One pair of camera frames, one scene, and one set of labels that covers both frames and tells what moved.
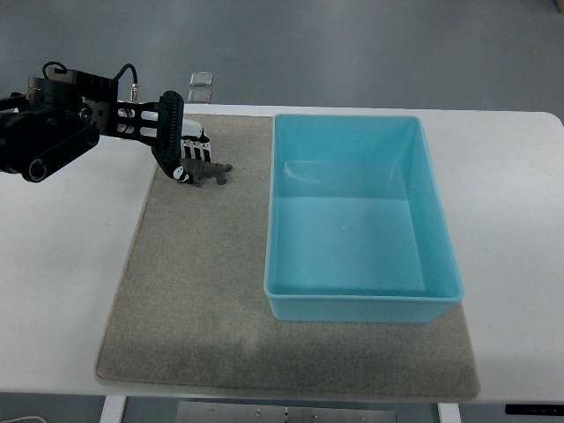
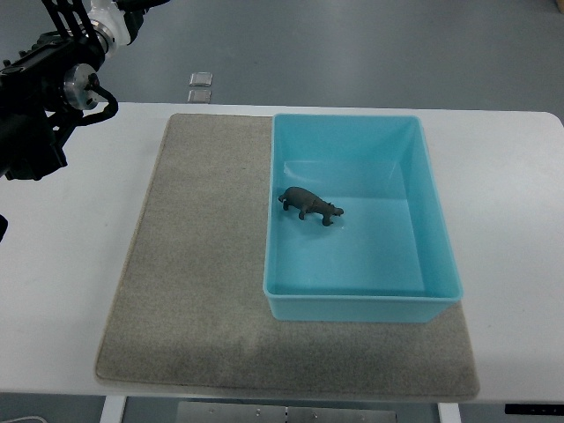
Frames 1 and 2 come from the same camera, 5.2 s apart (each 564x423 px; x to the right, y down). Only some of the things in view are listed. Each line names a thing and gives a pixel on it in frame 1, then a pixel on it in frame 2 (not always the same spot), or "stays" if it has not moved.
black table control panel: (557, 410) stays
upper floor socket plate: (202, 78) stays
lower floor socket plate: (199, 96) stays
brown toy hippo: (200, 170) -> (307, 203)
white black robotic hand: (194, 145) -> (115, 22)
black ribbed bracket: (160, 125) -> (73, 21)
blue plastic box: (357, 228) stays
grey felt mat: (190, 309) stays
